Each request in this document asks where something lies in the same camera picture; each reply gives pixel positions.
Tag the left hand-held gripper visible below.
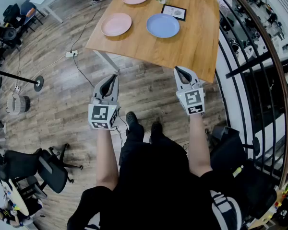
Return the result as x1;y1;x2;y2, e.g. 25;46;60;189
87;74;121;130

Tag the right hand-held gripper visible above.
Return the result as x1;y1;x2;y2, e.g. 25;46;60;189
173;66;206;116

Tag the blue big plate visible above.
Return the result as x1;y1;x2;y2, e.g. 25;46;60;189
145;13;180;39

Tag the person's left forearm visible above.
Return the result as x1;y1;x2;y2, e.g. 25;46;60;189
95;127;120;192

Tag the person's right forearm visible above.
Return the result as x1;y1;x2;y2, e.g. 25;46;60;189
188;113;214;178

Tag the person's black shoe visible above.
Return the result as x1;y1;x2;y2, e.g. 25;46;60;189
150;121;164;138
125;111;139;129

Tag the black framed picture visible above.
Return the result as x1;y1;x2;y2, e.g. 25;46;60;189
161;4;187;22

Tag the black coat stand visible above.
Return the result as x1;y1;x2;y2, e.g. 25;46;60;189
0;69;45;92

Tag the white and black basket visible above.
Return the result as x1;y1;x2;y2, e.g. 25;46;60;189
6;93;31;116

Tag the black office chair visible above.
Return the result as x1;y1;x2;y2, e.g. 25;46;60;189
209;125;278;220
3;142;84;195
2;3;27;29

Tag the yellow-green bottle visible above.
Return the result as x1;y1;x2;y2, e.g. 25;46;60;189
232;165;244;178

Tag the person's black clothing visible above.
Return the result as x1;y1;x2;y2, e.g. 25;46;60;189
67;126;249;230

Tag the blue chair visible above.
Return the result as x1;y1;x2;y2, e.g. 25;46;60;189
19;0;44;26

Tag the round light table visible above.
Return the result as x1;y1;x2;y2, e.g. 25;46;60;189
7;178;30;217

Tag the black power cable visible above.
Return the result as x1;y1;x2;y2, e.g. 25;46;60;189
70;0;104;53
72;55;96;89

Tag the white power cable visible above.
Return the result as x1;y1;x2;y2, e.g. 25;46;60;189
16;55;67;91

